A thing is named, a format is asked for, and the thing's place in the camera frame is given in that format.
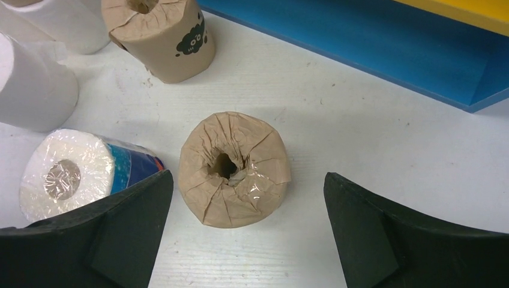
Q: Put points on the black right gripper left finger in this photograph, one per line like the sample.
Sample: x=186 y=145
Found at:
x=112 y=242

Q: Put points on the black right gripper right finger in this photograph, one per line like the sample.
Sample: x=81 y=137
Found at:
x=382 y=243

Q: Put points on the blue plastic tissue roll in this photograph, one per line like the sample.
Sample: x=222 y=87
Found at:
x=71 y=168

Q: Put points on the brown roll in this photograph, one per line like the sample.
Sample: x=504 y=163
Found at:
x=233 y=170

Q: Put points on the brown roll cloud logo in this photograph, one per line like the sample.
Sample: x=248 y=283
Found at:
x=170 y=38

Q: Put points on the colourful wooden shelf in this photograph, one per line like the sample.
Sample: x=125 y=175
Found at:
x=443 y=57

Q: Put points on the white paper roll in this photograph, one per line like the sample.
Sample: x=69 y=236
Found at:
x=37 y=92
x=77 y=24

